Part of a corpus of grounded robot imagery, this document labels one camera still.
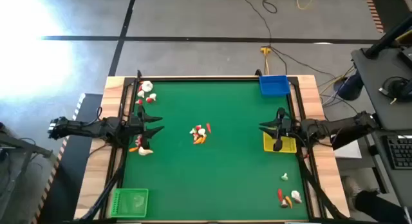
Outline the black table frame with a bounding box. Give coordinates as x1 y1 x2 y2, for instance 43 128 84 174
99 68 350 224

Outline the green table mat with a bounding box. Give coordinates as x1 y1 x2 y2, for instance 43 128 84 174
117 79 310 221

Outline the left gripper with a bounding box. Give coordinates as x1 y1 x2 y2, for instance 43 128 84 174
127 104 165 151

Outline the black desk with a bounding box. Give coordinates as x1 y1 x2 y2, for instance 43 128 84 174
350 45 412 131

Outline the green plastic basket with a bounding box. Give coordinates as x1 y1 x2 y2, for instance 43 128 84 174
109 187 149 218

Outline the yellow plastic basket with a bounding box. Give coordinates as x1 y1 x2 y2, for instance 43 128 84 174
263 131 297 154

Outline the blue plastic basket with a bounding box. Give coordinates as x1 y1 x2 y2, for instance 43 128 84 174
259 75 292 97

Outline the person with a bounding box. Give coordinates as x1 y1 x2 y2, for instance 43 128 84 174
341 175 411 224

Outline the black floor cable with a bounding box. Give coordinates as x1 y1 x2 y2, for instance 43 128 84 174
270 46 337 79
261 0 283 14
237 0 274 48

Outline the black monitor pole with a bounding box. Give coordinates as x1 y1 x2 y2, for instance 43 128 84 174
364 12 412 60

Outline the black keyboard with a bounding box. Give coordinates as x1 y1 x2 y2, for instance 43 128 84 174
382 135 412 171

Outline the black floor platform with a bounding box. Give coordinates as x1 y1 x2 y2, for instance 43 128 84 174
30 93 104 224

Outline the white box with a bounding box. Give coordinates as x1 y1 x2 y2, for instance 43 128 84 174
333 139 363 160

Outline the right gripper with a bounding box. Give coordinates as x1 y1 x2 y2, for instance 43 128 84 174
258 107 302 153

